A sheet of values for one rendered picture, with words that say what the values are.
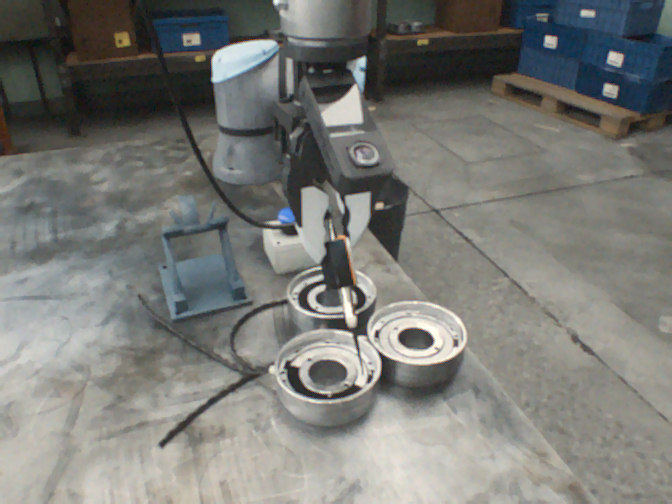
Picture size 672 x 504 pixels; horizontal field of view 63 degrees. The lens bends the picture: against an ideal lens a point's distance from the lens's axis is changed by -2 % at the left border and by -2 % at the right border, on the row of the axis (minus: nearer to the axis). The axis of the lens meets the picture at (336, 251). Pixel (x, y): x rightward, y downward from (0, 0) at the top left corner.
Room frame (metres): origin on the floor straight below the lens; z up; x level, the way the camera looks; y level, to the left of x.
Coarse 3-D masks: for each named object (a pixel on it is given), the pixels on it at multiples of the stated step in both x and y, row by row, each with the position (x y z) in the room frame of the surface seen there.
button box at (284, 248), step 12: (264, 240) 0.69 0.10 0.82; (276, 240) 0.65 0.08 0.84; (288, 240) 0.65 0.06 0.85; (300, 240) 0.65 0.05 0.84; (324, 240) 0.66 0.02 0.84; (276, 252) 0.63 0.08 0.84; (288, 252) 0.64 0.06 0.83; (300, 252) 0.64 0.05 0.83; (276, 264) 0.63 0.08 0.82; (288, 264) 0.64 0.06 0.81; (300, 264) 0.64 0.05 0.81; (312, 264) 0.65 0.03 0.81
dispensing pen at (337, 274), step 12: (324, 216) 0.49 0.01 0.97; (336, 216) 0.49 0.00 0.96; (336, 240) 0.46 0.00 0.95; (336, 252) 0.46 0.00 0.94; (324, 264) 0.47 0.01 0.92; (336, 264) 0.45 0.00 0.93; (348, 264) 0.45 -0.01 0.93; (324, 276) 0.47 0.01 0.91; (336, 276) 0.44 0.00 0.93; (348, 276) 0.45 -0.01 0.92; (324, 288) 0.46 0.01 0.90; (336, 288) 0.44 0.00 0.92; (348, 288) 0.45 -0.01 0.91; (348, 300) 0.44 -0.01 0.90; (348, 312) 0.44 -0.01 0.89; (348, 324) 0.43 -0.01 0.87; (360, 360) 0.42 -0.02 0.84
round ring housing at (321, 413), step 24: (312, 336) 0.46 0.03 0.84; (336, 336) 0.46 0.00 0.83; (288, 360) 0.43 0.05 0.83; (312, 360) 0.43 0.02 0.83; (336, 360) 0.43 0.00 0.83; (288, 384) 0.40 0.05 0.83; (312, 384) 0.40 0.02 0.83; (288, 408) 0.38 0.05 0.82; (312, 408) 0.36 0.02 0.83; (336, 408) 0.36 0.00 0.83; (360, 408) 0.37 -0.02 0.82
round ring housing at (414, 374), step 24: (384, 312) 0.50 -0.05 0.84; (408, 312) 0.51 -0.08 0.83; (432, 312) 0.51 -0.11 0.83; (408, 336) 0.48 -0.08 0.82; (432, 336) 0.47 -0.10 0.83; (456, 336) 0.47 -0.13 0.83; (384, 360) 0.43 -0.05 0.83; (408, 360) 0.42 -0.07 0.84; (432, 360) 0.42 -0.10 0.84; (456, 360) 0.43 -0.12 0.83; (408, 384) 0.42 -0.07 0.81; (432, 384) 0.42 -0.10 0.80
